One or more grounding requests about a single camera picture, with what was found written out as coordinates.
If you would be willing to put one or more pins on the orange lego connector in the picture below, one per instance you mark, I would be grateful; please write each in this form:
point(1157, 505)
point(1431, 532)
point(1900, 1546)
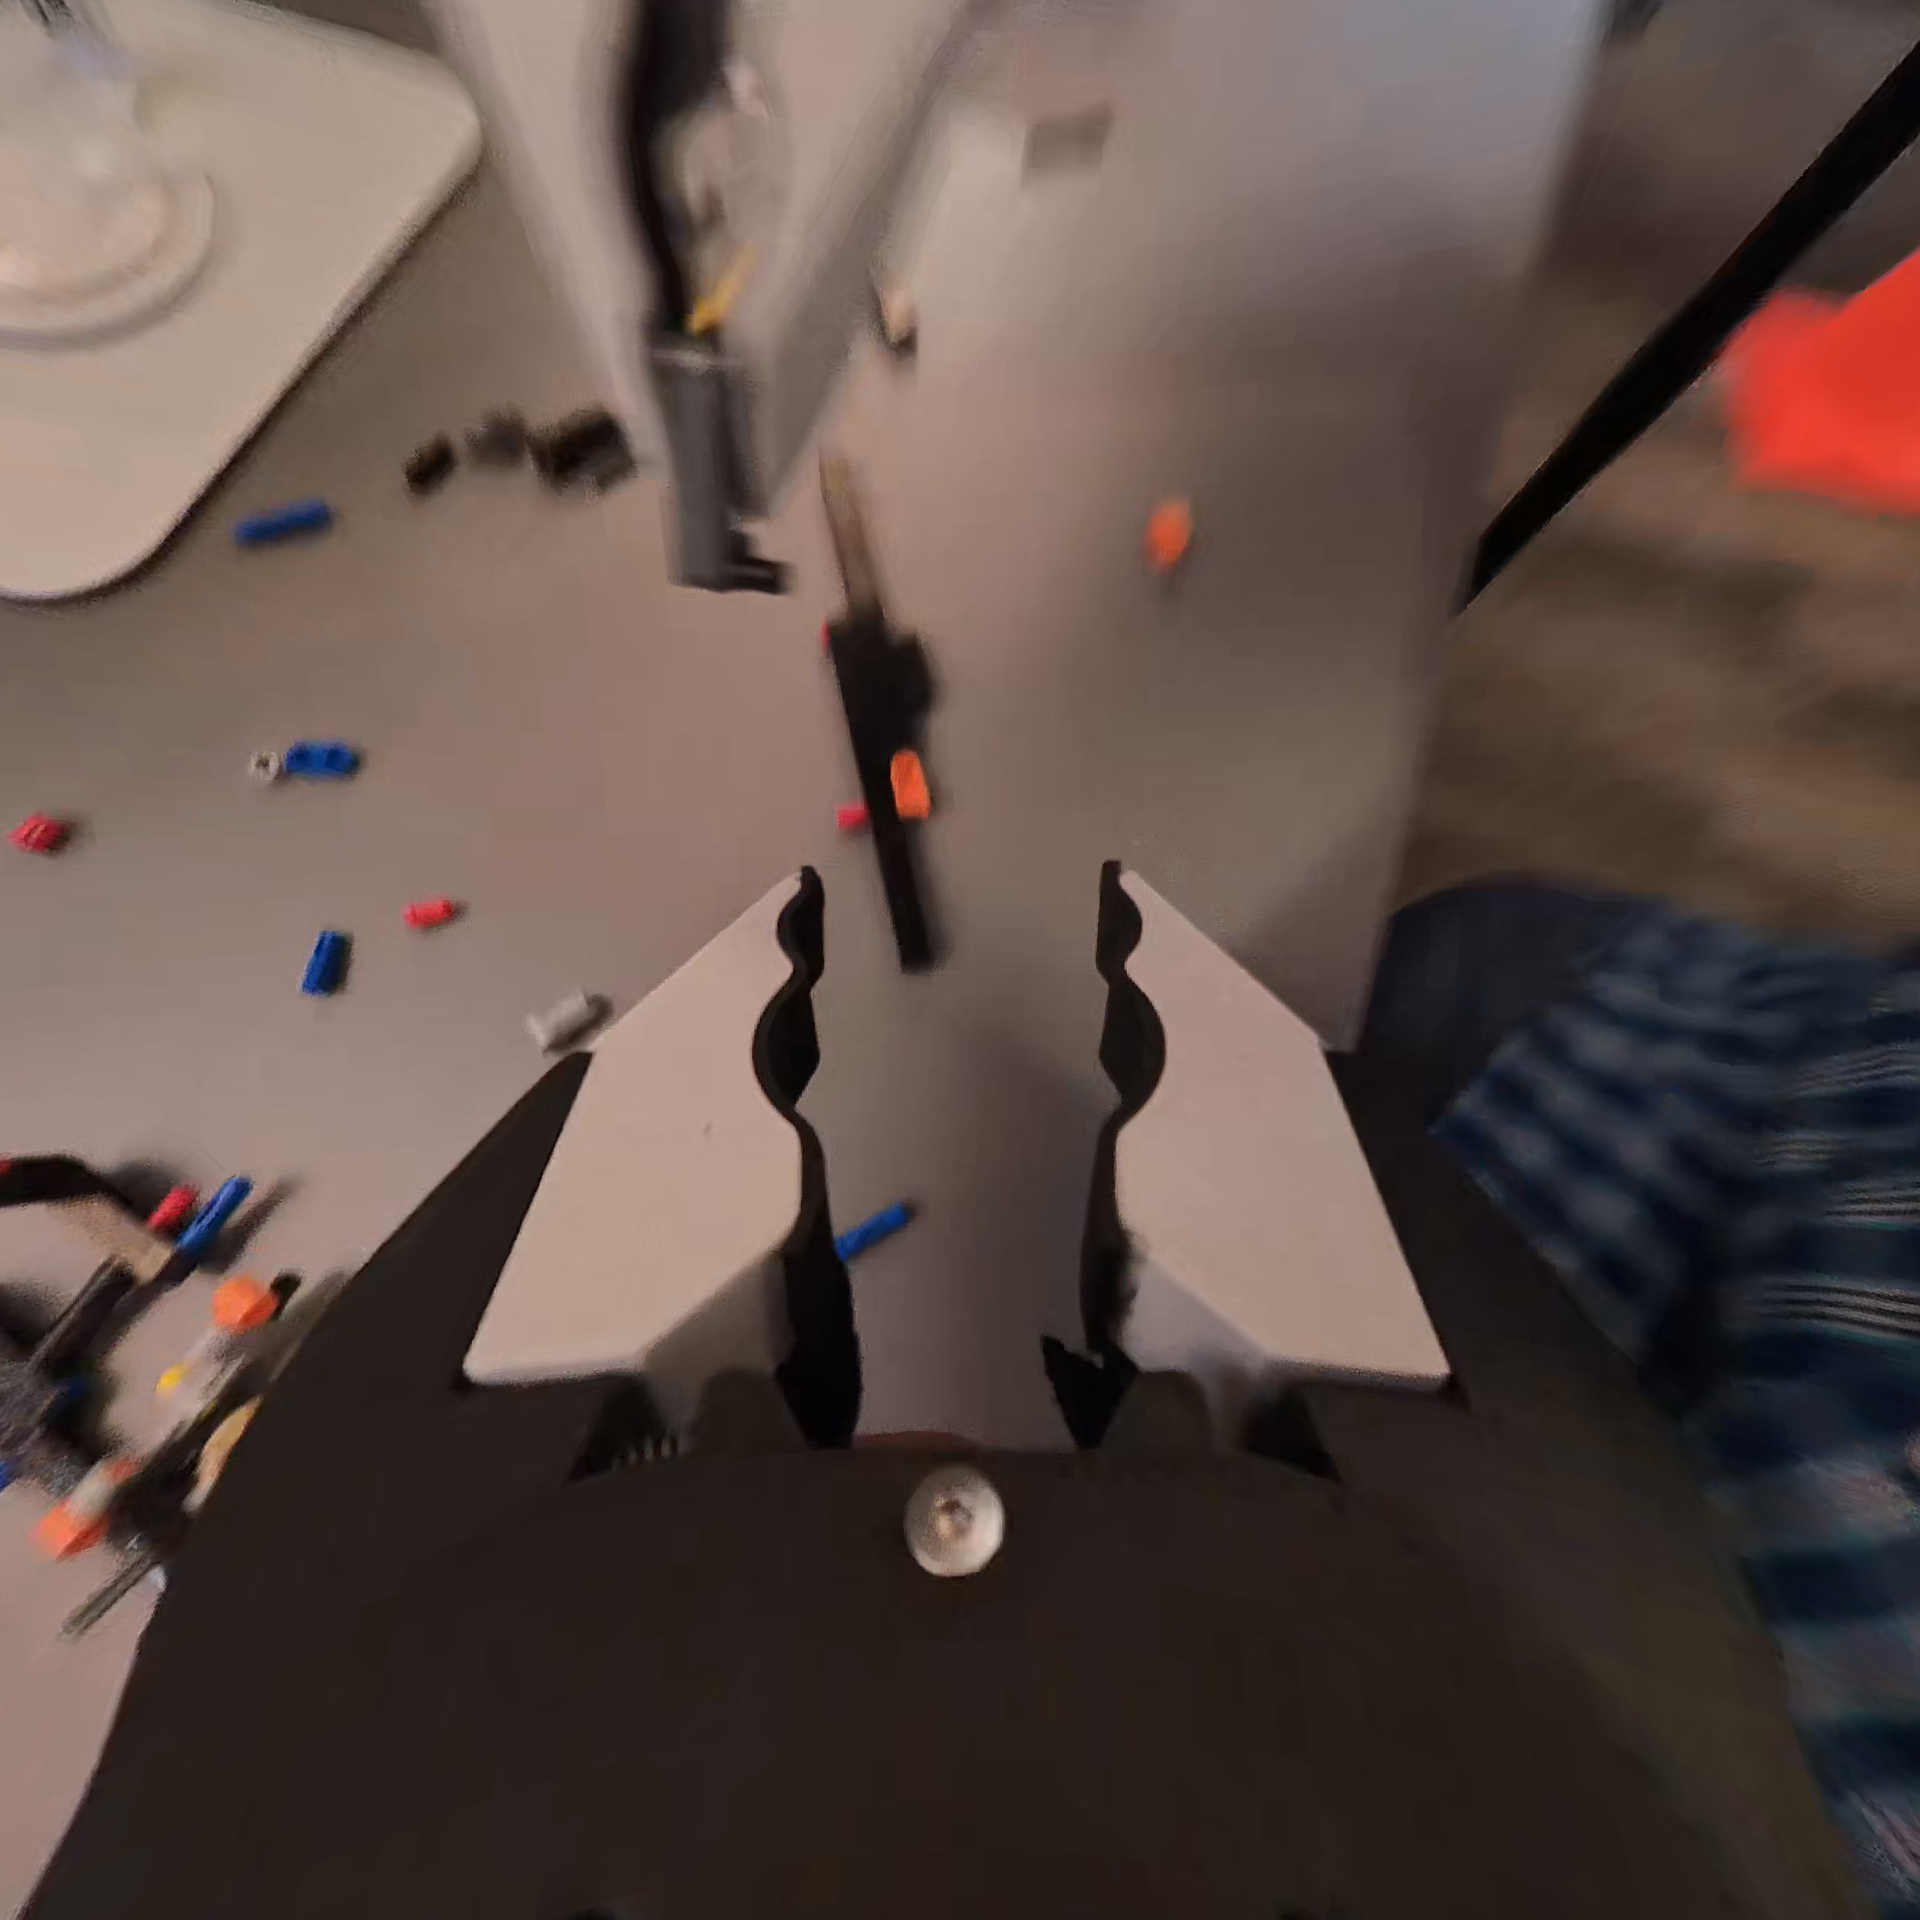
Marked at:
point(909, 782)
point(1169, 534)

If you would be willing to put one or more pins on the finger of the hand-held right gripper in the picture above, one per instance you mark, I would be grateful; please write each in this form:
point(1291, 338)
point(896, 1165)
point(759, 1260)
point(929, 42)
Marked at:
point(840, 150)
point(556, 150)

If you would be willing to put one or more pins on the yellow lego axle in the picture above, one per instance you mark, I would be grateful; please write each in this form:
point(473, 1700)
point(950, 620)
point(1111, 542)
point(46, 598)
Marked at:
point(720, 294)

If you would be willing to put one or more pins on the long blue lego pin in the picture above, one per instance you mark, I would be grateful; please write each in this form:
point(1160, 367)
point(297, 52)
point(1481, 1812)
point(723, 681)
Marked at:
point(283, 522)

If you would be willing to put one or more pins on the light grey lego pin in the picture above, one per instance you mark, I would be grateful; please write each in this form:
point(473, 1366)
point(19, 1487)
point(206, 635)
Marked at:
point(566, 1020)

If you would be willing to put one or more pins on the grey flat lego piece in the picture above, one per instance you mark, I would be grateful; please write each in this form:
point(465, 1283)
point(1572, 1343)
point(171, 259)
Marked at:
point(1067, 135)

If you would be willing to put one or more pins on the multicoloured lego technic assembly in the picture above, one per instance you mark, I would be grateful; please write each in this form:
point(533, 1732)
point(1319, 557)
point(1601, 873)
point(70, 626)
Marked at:
point(107, 1350)

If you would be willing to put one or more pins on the red lego connector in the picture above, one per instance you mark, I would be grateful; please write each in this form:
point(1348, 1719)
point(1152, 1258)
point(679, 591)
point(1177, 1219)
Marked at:
point(43, 833)

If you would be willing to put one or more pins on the red object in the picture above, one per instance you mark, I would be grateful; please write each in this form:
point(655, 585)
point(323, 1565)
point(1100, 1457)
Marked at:
point(1823, 390)

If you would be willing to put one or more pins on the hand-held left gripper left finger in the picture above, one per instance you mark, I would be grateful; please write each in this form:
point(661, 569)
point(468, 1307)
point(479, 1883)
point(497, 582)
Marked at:
point(645, 1201)

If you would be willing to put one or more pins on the person in plaid shirt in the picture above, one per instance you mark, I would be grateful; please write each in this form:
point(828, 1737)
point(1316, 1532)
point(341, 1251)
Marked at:
point(1440, 990)

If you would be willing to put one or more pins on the small black lego connector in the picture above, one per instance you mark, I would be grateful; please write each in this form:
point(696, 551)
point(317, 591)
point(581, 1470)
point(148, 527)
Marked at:
point(429, 462)

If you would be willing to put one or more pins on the light grey lego pin connector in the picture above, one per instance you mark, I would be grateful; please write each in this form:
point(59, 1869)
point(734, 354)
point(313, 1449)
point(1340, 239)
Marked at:
point(896, 317)

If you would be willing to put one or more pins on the blue lego cross-hole connector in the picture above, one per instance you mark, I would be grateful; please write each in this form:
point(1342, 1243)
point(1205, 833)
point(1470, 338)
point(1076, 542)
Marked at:
point(323, 761)

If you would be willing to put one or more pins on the dark grey lego liftarm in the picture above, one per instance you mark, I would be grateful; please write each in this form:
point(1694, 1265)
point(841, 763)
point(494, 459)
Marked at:
point(702, 465)

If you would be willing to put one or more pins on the black rod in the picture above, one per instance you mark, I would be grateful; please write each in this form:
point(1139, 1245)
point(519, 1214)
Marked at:
point(1694, 330)

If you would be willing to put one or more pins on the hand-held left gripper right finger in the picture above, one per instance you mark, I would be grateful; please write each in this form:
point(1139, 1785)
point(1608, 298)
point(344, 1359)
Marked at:
point(1276, 1201)

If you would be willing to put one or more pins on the translucent round stand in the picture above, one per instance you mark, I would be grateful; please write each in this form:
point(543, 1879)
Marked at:
point(89, 225)

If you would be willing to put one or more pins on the black lego beam assembly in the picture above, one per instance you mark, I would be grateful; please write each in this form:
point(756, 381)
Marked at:
point(885, 691)

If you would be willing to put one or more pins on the white rounded base plate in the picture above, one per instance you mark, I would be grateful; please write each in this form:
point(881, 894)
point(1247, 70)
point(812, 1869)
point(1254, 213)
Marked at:
point(301, 300)

